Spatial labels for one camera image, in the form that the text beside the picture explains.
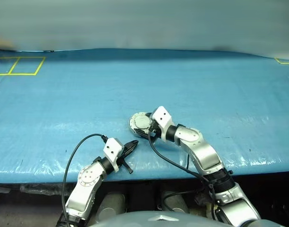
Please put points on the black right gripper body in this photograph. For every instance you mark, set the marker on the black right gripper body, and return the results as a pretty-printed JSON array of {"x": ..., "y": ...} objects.
[{"x": 155, "y": 132}]

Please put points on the blue plastic table cover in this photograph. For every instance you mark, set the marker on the blue plastic table cover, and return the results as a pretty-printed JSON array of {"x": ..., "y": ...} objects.
[{"x": 64, "y": 99}]

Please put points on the grey rounded shape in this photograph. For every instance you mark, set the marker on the grey rounded shape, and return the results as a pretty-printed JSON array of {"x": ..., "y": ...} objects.
[
  {"x": 111, "y": 208},
  {"x": 176, "y": 203}
]

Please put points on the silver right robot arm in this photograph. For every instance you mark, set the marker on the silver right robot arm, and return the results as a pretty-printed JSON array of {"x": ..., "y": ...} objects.
[{"x": 203, "y": 151}]

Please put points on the round silver metal object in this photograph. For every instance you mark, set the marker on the round silver metal object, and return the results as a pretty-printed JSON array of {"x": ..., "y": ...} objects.
[{"x": 141, "y": 121}]

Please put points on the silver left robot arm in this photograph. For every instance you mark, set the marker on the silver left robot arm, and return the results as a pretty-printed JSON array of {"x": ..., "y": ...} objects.
[{"x": 85, "y": 186}]

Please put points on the grey robot torso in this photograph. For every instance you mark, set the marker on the grey robot torso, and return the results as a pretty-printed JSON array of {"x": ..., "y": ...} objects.
[{"x": 158, "y": 220}]

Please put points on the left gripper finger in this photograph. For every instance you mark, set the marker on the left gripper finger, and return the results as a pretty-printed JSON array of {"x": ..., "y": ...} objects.
[
  {"x": 130, "y": 151},
  {"x": 132, "y": 144}
]

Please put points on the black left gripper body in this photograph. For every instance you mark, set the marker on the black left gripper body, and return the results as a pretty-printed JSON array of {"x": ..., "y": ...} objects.
[{"x": 126, "y": 164}]

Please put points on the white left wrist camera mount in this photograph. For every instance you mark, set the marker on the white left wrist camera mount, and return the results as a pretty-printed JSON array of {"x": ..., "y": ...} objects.
[{"x": 112, "y": 149}]

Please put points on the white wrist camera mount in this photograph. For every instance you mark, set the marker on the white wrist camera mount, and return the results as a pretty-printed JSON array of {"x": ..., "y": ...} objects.
[
  {"x": 112, "y": 149},
  {"x": 162, "y": 118}
]

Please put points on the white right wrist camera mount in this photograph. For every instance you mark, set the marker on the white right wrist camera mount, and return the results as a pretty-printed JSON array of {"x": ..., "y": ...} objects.
[{"x": 162, "y": 118}]

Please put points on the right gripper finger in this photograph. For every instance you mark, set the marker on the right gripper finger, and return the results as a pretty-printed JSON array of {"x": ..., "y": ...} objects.
[
  {"x": 143, "y": 135},
  {"x": 149, "y": 115}
]

